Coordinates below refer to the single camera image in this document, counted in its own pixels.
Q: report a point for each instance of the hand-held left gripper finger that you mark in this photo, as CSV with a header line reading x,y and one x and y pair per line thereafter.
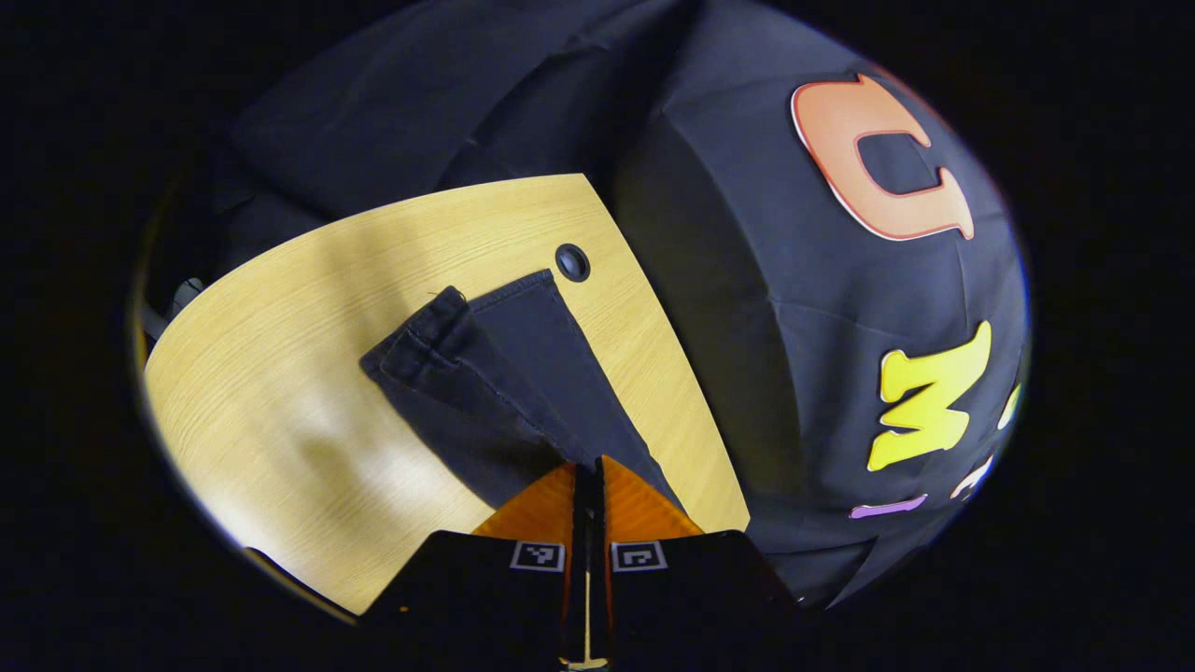
x,y
579,523
598,523

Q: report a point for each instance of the black backdrop cloth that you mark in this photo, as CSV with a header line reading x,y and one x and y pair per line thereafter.
x,y
728,280

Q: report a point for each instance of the black jeans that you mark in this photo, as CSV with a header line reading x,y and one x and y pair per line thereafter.
x,y
504,373

